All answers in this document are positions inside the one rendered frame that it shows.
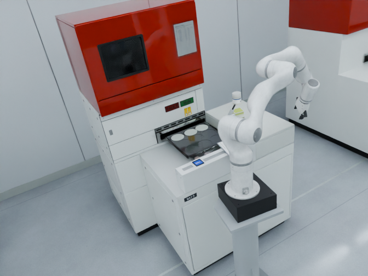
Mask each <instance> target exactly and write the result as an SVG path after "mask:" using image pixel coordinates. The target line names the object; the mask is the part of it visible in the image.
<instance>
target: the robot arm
mask: <svg viewBox="0 0 368 276"><path fill-rule="evenodd" d="M256 73H257V74H258V75H259V76H260V77H262V78H267V80H265V81H263V82H261V83H259V84H258V85H257V86H255V88H254V90H253V91H252V93H251V94H250V96H249V98H248V101H247V108H248V110H249V112H250V117H249V118H248V119H245V118H241V117H237V116H232V115H226V116H224V117H222V118H221V119H220V121H219V123H218V134H219V136H220V138H221V140H222V142H223V144H224V145H225V146H226V148H227V149H228V151H229V161H230V172H231V180H230V181H228V182H227V183H226V185H225V191H226V193H227V194H228V195H229V196H230V197H232V198H234V199H240V200H246V199H251V198H253V197H255V196H257V195H258V193H259V191H260V186H259V184H258V183H257V182H256V181H254V180H253V155H252V150H251V149H250V147H249V146H248V145H253V144H256V143H257V142H258V141H259V140H260V138H261V136H262V118H263V113H264V111H265V108H266V106H267V104H268V103H269V101H270V99H271V98H272V96H273V95H274V94H275V93H276V92H278V91H280V90H281V89H283V88H285V87H287V86H288V85H290V84H291V83H292V82H293V81H294V80H295V79H296V80H297V81H298V82H299V83H301V84H302V91H301V94H300V96H299V97H297V98H296V102H295V107H294V109H297V110H298V112H299V114H301V115H300V117H299V119H303V118H304V117H307V111H308V109H309V105H310V103H311V102H312V100H313V98H314V96H315V94H316V92H317V90H318V88H319V86H320V83H319V81H318V80H316V79H314V78H313V77H312V74H311V71H310V69H309V68H308V66H307V64H306V62H305V59H304V57H303V55H302V53H301V51H300V49H299V48H298V47H296V46H289V47H287V48H286V49H284V50H283V51H280V52H278V53H275V54H272V55H268V56H266V57H264V58H263V59H261V60H260V61H259V62H258V63H257V65H256ZM303 113H304V115H302V114H303Z"/></svg>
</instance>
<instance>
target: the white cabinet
mask: <svg viewBox="0 0 368 276"><path fill-rule="evenodd" d="M140 158H141V162H142V166H143V170H144V173H145V178H146V182H147V185H148V190H149V194H150V197H151V201H152V205H153V210H154V214H155V217H156V221H157V224H158V226H159V227H160V228H161V230H162V231H163V233H164V234H165V236H166V237H167V239H168V241H169V242H170V243H171V245H172V246H173V248H174V249H175V251H176V252H177V254H178V255H179V256H180V258H181V260H182V261H183V262H184V264H185V265H186V267H187V268H188V270H189V271H190V273H191V274H192V275H196V274H197V273H199V272H201V271H202V270H204V269H206V268H208V267H209V266H211V265H213V264H214V263H216V262H217V261H219V260H221V259H223V258H224V257H226V256H228V255H229V254H231V253H233V243H232V234H231V233H230V231H229V230H228V228H227V227H226V225H225V224H224V223H223V221H222V220H221V218H220V217H219V215H218V213H217V212H216V210H215V209H214V205H215V204H216V202H217V200H218V199H219V194H218V188H217V184H218V183H221V182H225V181H228V180H230V179H231V173H229V174H227V175H225V176H223V177H221V178H219V179H217V180H215V181H213V182H210V183H208V184H206V185H204V186H202V187H200V188H197V189H195V190H193V191H191V192H189V193H187V194H185V195H183V196H181V197H179V198H176V197H175V196H174V195H173V193H172V192H171V191H170V189H168V188H167V186H166V185H165V184H164V183H163V181H162V180H161V179H160V178H159V177H158V176H157V174H156V173H155V172H154V171H153V170H152V169H151V168H150V166H149V165H148V164H147V163H146V162H145V161H144V159H143V158H142V157H141V156H140ZM293 158H294V143H293V142H292V143H290V144H288V145H286V146H284V147H282V148H280V149H278V150H276V151H273V152H271V153H269V154H267V155H265V156H263V157H261V158H259V159H256V161H254V162H253V173H254V174H255V175H257V176H258V177H259V178H260V179H261V180H262V181H263V182H264V183H265V184H266V185H267V186H268V187H269V188H270V189H271V190H273V191H274V192H275V193H276V194H277V204H278V205H279V206H280V207H281V208H282V209H283V210H284V213H282V214H280V215H277V216H275V217H272V218H269V219H267V220H265V221H262V222H260V223H258V237H260V236H262V235H263V234H265V233H267V232H268V231H270V230H271V229H274V228H275V227H277V226H278V225H280V224H282V223H283V222H284V221H285V220H287V219H288V218H290V217H291V196H292V171H293Z"/></svg>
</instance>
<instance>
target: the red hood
mask: <svg viewBox="0 0 368 276"><path fill-rule="evenodd" d="M55 18H56V22H57V25H58V28H59V31H60V34H61V37H62V40H63V43H64V46H65V49H66V53H67V56H68V59H69V61H70V64H71V67H72V71H73V74H74V77H75V79H76V82H77V85H78V89H79V90H80V91H81V92H82V93H83V95H84V96H85V97H86V98H87V99H88V101H89V102H90V103H91V104H92V106H93V107H94V108H95V109H96V110H97V112H98V113H99V115H100V116H101V117H104V116H107V115H110V114H113V113H116V112H119V111H122V110H125V109H127V108H131V107H134V106H137V105H140V104H143V103H145V102H149V101H152V100H155V99H158V98H160V97H163V96H167V95H170V94H173V93H175V92H178V91H181V90H184V89H187V88H190V87H193V86H196V85H199V84H202V83H204V76H203V67H202V57H201V51H200V41H199V32H198V23H197V13H196V3H195V1H194V0H130V1H125V2H119V3H114V4H109V5H104V6H100V7H95V8H90V9H84V10H79V11H74V12H71V13H66V14H60V15H55Z"/></svg>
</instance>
